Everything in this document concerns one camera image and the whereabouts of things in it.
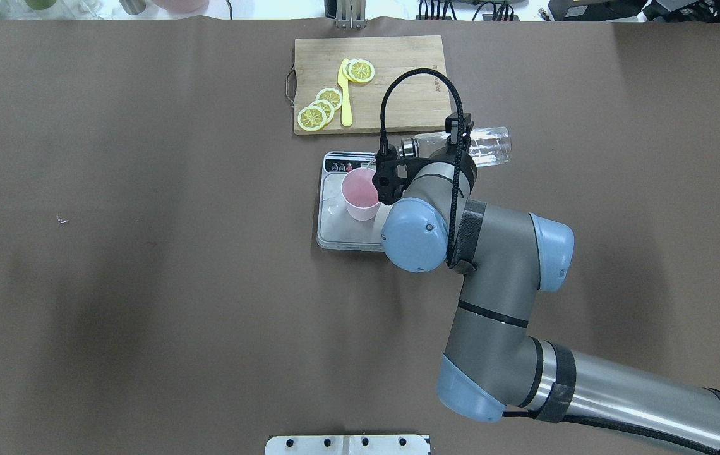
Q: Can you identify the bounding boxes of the clear glass sauce bottle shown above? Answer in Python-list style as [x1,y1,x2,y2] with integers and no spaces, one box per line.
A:
[397,126,513,169]

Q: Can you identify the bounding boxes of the pink plastic cup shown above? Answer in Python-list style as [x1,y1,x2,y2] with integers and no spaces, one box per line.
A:
[340,167,381,221]

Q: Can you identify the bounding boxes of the lemon slice lone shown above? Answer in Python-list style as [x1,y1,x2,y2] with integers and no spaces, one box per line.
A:
[344,59,376,84]

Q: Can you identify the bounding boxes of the bamboo cutting board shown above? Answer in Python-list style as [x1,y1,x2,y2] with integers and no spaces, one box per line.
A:
[292,35,453,135]

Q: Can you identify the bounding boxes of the white pedestal column base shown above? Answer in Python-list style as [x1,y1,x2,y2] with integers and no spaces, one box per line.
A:
[264,434,432,454]

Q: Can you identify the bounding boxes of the lemon slice middle stack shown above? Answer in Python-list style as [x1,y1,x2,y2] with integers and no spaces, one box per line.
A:
[309,99,335,124]

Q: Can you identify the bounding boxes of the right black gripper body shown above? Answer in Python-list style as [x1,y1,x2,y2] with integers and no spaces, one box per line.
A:
[373,144,427,205]

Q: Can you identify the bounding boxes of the aluminium frame post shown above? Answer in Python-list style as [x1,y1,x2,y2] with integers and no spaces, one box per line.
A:
[326,0,368,30]

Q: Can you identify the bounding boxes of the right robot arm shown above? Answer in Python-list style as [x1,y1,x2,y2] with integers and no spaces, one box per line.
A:
[373,144,720,454]

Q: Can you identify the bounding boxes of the yellow plastic knife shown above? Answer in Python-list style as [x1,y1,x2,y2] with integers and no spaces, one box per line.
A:
[337,58,354,128]

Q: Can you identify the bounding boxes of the digital kitchen scale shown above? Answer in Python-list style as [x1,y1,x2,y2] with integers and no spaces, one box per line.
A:
[316,152,391,252]

